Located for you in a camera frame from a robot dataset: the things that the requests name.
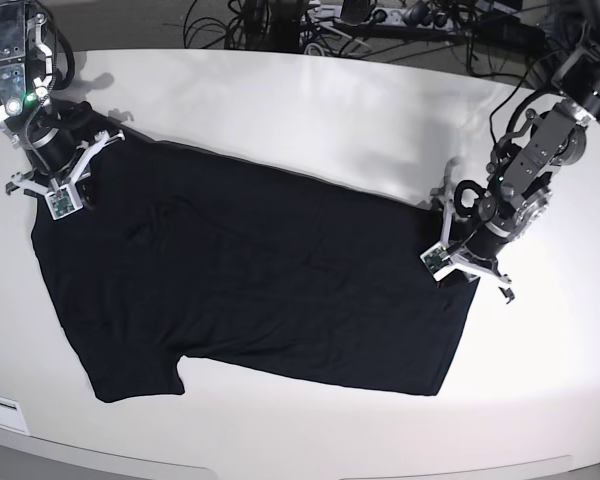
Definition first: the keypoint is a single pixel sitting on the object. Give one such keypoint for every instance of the black electronics box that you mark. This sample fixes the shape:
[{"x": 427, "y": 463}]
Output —
[{"x": 514, "y": 37}]

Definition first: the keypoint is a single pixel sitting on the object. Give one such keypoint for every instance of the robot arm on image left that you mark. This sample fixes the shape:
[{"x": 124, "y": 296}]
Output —
[{"x": 36, "y": 60}]

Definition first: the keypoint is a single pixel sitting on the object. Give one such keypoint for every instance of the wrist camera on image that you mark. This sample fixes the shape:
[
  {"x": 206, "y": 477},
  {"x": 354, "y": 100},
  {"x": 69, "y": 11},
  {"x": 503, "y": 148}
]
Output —
[
  {"x": 437, "y": 261},
  {"x": 64, "y": 201}
]

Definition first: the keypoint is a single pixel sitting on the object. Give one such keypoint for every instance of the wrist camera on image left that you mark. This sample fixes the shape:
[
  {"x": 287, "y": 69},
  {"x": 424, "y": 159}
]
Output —
[{"x": 64, "y": 201}]

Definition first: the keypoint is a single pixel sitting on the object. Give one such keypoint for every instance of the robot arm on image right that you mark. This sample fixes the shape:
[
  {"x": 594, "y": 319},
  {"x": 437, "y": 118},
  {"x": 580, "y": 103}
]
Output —
[{"x": 537, "y": 145}]

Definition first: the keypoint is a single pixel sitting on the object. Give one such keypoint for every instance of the white label plate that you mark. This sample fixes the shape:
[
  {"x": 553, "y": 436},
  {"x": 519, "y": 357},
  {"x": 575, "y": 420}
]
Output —
[{"x": 12, "y": 418}]

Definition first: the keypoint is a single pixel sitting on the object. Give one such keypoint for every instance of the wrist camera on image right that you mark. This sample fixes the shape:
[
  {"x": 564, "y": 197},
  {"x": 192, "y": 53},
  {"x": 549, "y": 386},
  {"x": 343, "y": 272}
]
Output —
[{"x": 437, "y": 261}]

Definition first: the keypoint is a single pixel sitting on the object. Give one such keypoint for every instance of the white power strip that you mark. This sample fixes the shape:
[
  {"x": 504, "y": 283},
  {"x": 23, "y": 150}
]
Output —
[{"x": 422, "y": 16}]

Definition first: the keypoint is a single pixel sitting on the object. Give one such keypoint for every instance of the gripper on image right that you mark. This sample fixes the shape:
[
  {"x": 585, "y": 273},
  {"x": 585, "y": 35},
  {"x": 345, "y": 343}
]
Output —
[{"x": 466, "y": 208}]

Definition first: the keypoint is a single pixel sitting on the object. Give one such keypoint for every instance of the black T-shirt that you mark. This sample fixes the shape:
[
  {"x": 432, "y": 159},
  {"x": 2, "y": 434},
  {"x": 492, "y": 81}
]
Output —
[{"x": 194, "y": 254}]

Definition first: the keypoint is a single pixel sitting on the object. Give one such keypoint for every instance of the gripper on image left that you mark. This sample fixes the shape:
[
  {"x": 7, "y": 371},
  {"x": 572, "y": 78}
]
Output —
[{"x": 79, "y": 173}]

